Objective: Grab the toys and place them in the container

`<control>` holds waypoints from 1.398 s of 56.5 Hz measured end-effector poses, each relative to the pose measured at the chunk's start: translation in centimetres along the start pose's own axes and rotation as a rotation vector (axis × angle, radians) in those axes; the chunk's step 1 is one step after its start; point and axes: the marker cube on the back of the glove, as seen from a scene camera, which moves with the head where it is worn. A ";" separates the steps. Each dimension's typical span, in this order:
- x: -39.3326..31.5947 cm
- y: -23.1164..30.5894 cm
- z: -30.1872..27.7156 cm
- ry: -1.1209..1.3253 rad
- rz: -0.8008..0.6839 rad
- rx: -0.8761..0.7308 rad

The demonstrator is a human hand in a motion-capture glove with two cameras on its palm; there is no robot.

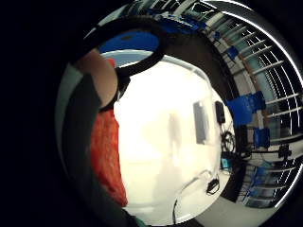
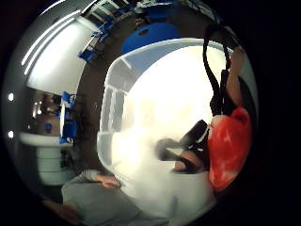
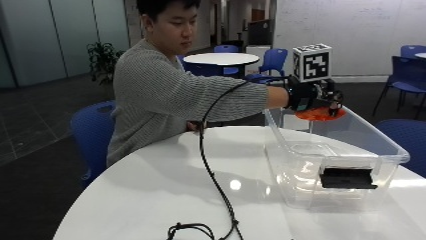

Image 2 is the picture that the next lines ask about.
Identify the white round table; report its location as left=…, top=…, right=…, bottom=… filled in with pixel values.
left=18, top=131, right=77, bottom=186

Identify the red soft toy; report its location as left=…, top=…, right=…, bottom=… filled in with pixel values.
left=206, top=106, right=254, bottom=193

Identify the clear plastic storage box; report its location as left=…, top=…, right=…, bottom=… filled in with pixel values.
left=96, top=37, right=253, bottom=225

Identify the long ceiling light strip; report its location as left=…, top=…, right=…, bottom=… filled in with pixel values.
left=23, top=17, right=78, bottom=76
left=20, top=8, right=83, bottom=67

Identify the row of blue chairs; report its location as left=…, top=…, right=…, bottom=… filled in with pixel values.
left=77, top=12, right=126, bottom=63

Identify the large blue chair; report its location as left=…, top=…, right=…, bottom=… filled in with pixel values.
left=120, top=22, right=182, bottom=55

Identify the the person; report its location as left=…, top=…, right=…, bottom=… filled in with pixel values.
left=41, top=169, right=172, bottom=226

